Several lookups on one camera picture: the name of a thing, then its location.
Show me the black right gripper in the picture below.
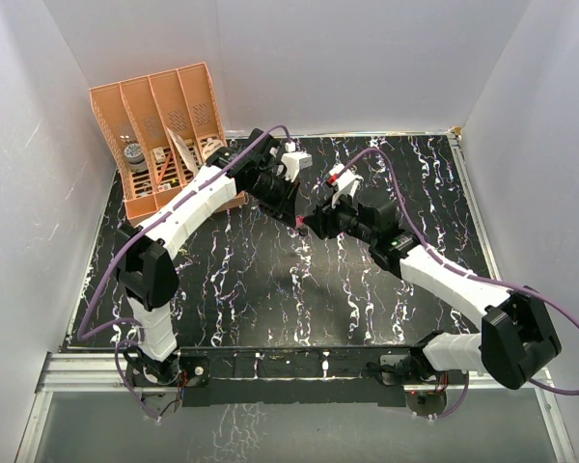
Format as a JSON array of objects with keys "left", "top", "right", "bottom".
[{"left": 304, "top": 189, "right": 376, "bottom": 245}]

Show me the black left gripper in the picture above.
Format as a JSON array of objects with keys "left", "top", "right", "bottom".
[{"left": 245, "top": 173, "right": 300, "bottom": 229}]

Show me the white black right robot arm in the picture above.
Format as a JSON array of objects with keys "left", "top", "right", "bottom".
[{"left": 303, "top": 196, "right": 562, "bottom": 390}]

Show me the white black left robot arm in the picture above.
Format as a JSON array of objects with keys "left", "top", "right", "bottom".
[{"left": 116, "top": 129, "right": 313, "bottom": 385}]

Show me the white label packet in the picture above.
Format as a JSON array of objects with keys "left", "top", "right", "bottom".
[{"left": 201, "top": 138, "right": 227, "bottom": 162}]

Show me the white packet in organizer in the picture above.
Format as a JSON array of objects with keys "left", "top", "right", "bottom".
[{"left": 166, "top": 127, "right": 201, "bottom": 176}]

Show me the small white card box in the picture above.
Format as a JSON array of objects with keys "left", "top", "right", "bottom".
[{"left": 152, "top": 147, "right": 167, "bottom": 164}]

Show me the orange plastic file organizer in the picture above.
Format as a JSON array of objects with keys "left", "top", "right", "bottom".
[{"left": 90, "top": 63, "right": 227, "bottom": 225}]

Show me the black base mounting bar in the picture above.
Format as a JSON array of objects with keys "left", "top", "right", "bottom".
[{"left": 124, "top": 344, "right": 469, "bottom": 409}]

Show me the round grey tin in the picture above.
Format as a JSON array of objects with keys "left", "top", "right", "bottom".
[{"left": 124, "top": 143, "right": 148, "bottom": 174}]

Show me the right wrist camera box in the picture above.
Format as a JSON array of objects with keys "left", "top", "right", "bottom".
[{"left": 326, "top": 163, "right": 363, "bottom": 208}]

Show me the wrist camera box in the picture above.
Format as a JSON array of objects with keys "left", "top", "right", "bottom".
[
  {"left": 326, "top": 163, "right": 363, "bottom": 208},
  {"left": 281, "top": 151, "right": 313, "bottom": 182}
]

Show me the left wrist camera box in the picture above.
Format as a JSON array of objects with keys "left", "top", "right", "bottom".
[{"left": 281, "top": 151, "right": 313, "bottom": 182}]

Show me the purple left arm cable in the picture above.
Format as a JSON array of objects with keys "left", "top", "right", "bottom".
[{"left": 77, "top": 123, "right": 295, "bottom": 419}]

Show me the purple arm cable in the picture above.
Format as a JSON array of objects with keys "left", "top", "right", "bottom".
[
  {"left": 77, "top": 123, "right": 295, "bottom": 419},
  {"left": 332, "top": 147, "right": 579, "bottom": 419}
]

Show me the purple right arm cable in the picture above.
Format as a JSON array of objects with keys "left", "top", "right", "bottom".
[{"left": 332, "top": 147, "right": 579, "bottom": 419}]

